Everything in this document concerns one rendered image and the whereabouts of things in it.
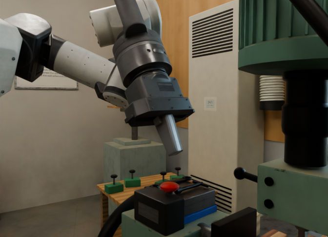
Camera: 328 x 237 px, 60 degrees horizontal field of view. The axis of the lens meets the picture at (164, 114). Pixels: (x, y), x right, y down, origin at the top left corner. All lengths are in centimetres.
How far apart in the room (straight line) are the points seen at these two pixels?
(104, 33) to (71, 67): 28
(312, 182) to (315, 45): 16
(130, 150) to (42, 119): 112
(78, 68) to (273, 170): 55
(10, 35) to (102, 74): 22
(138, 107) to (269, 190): 21
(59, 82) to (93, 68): 254
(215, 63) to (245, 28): 170
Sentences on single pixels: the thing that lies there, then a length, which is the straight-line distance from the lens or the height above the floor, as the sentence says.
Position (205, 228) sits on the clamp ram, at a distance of 47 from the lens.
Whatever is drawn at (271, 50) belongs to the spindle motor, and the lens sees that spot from 34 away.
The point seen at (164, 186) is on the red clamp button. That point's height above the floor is 102.
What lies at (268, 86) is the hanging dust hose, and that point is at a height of 123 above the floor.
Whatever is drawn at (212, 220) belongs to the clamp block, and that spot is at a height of 96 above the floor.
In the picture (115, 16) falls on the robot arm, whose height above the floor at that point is 130.
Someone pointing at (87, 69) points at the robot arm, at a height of 123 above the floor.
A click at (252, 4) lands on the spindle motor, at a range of 38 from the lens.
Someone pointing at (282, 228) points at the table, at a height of 90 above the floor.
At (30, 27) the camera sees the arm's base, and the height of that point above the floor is 133.
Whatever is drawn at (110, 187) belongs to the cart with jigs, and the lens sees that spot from 195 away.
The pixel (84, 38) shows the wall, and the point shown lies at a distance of 346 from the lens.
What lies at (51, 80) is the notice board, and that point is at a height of 134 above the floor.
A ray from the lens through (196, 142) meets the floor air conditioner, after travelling 224.
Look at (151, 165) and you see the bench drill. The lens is 274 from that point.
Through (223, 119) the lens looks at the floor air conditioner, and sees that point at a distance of 201.
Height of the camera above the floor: 116
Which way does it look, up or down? 3 degrees down
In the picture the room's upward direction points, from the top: straight up
